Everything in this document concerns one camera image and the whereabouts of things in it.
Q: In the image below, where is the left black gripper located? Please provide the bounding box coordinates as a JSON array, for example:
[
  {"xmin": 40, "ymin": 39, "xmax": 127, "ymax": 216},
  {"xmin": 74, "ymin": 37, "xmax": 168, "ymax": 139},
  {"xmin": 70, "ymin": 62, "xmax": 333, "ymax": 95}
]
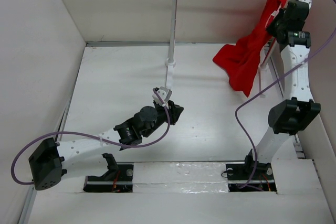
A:
[{"xmin": 142, "ymin": 100, "xmax": 182, "ymax": 138}]

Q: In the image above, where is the red t shirt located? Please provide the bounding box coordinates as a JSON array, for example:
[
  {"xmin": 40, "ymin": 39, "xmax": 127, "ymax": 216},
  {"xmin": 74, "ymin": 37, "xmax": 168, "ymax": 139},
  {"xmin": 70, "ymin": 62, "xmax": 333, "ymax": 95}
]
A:
[{"xmin": 213, "ymin": 0, "xmax": 287, "ymax": 97}]

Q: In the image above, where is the pink clothes hanger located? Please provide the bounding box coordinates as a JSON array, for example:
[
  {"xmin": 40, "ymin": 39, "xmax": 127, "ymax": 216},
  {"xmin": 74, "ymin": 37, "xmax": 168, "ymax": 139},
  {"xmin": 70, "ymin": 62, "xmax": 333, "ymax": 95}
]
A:
[{"xmin": 267, "ymin": 9, "xmax": 281, "ymax": 24}]

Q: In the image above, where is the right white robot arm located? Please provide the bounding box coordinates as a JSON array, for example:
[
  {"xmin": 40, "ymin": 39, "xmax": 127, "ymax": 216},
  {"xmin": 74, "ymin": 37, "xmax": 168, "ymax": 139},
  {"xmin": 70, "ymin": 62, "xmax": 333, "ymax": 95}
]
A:
[{"xmin": 242, "ymin": 0, "xmax": 321, "ymax": 178}]

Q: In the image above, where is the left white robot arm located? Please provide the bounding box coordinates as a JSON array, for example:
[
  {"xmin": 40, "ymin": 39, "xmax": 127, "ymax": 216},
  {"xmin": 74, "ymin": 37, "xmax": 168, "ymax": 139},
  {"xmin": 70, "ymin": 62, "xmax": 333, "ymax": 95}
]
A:
[{"xmin": 28, "ymin": 101, "xmax": 184, "ymax": 190}]

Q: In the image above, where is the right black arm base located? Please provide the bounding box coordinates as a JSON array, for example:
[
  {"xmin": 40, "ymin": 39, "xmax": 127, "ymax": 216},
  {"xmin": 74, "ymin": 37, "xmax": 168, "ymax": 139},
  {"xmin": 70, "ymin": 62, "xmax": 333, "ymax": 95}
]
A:
[{"xmin": 221, "ymin": 150, "xmax": 277, "ymax": 193}]

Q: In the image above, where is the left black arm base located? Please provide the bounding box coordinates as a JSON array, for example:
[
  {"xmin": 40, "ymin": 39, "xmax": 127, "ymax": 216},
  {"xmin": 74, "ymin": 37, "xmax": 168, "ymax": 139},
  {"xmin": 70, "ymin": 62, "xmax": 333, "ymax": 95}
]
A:
[{"xmin": 83, "ymin": 153, "xmax": 134, "ymax": 193}]

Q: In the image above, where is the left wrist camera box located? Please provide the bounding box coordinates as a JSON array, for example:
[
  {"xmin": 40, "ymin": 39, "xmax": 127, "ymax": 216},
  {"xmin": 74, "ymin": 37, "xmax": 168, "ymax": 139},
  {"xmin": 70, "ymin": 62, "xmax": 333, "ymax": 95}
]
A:
[{"xmin": 152, "ymin": 87, "xmax": 172, "ymax": 106}]

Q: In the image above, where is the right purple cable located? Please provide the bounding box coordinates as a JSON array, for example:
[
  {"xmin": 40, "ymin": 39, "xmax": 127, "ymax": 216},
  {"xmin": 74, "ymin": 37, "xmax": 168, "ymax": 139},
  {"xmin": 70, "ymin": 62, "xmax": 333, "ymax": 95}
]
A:
[{"xmin": 235, "ymin": 0, "xmax": 336, "ymax": 190}]

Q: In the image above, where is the purple cable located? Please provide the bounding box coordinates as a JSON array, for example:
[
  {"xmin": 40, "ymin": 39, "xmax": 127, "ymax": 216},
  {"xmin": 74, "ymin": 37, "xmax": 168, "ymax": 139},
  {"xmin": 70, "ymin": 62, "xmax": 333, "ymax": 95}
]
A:
[
  {"xmin": 235, "ymin": 0, "xmax": 336, "ymax": 190},
  {"xmin": 10, "ymin": 91, "xmax": 173, "ymax": 185}
]

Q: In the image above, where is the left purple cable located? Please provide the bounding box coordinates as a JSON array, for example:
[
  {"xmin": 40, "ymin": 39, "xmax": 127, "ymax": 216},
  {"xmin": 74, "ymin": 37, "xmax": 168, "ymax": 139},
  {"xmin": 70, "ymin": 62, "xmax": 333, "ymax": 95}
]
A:
[{"xmin": 10, "ymin": 91, "xmax": 173, "ymax": 185}]

